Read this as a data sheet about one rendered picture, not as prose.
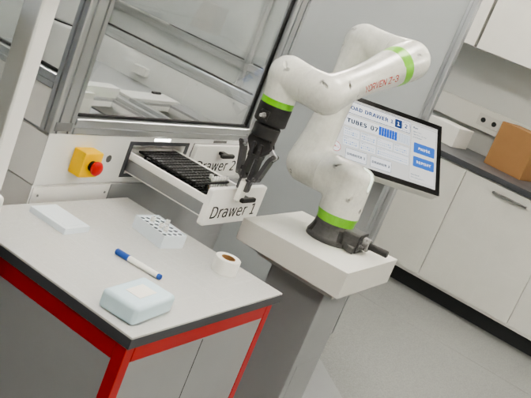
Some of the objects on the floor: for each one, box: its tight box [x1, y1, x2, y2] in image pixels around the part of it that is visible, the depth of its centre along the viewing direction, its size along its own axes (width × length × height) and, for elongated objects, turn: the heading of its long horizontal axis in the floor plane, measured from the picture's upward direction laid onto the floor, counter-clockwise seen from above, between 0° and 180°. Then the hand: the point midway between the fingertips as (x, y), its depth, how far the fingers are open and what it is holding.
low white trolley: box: [0, 197, 283, 398], centre depth 210 cm, size 58×62×76 cm
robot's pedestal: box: [233, 252, 348, 398], centre depth 262 cm, size 30×30×76 cm
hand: (242, 190), depth 228 cm, fingers closed
